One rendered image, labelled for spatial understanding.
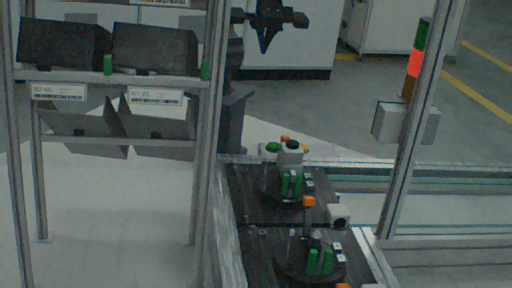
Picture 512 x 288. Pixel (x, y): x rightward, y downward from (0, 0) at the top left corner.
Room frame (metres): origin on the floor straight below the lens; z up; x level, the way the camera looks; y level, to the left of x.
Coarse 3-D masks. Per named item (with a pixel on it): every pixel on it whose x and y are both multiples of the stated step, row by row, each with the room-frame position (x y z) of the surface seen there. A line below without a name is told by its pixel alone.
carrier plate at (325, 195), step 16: (240, 176) 1.12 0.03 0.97; (320, 176) 1.17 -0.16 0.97; (240, 192) 1.06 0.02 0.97; (320, 192) 1.10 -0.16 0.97; (240, 208) 0.99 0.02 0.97; (256, 208) 1.00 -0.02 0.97; (272, 208) 1.01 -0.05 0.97; (320, 208) 1.03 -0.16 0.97; (240, 224) 0.95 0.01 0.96; (256, 224) 0.95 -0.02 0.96; (272, 224) 0.96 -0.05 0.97; (288, 224) 0.97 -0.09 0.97; (320, 224) 0.98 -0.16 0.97
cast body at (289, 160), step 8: (280, 144) 1.09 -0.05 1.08; (288, 144) 1.07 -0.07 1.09; (296, 144) 1.08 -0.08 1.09; (280, 152) 1.09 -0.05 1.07; (288, 152) 1.06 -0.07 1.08; (296, 152) 1.06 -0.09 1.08; (280, 160) 1.08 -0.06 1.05; (288, 160) 1.06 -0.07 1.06; (296, 160) 1.06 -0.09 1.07; (280, 168) 1.06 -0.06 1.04; (288, 168) 1.05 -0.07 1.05; (296, 168) 1.06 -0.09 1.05
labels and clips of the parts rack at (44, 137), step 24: (72, 0) 0.78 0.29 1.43; (144, 0) 0.81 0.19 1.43; (168, 0) 0.81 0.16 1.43; (144, 72) 0.81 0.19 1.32; (48, 96) 0.78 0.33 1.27; (72, 96) 0.78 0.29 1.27; (144, 96) 0.81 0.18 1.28; (168, 96) 0.81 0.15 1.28; (144, 144) 0.98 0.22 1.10; (168, 144) 0.99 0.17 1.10; (192, 144) 1.00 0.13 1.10
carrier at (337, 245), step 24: (240, 240) 0.89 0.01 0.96; (264, 240) 0.90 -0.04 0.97; (288, 240) 0.79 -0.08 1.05; (312, 240) 0.83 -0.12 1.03; (336, 240) 0.93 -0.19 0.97; (264, 264) 0.82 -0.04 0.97; (288, 264) 0.80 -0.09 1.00; (312, 264) 0.78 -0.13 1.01; (336, 264) 0.82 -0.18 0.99; (360, 264) 0.86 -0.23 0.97
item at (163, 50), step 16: (112, 32) 0.88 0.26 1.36; (128, 32) 0.88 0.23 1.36; (144, 32) 0.88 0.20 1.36; (160, 32) 0.88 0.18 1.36; (176, 32) 0.88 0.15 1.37; (192, 32) 0.89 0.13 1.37; (112, 48) 0.86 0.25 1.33; (128, 48) 0.87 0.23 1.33; (144, 48) 0.87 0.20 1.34; (160, 48) 0.87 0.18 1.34; (176, 48) 0.87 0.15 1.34; (192, 48) 0.91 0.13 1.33; (112, 64) 0.86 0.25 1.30; (128, 64) 0.86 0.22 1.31; (144, 64) 0.86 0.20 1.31; (160, 64) 0.86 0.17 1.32; (176, 64) 0.86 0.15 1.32; (192, 64) 0.93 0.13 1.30
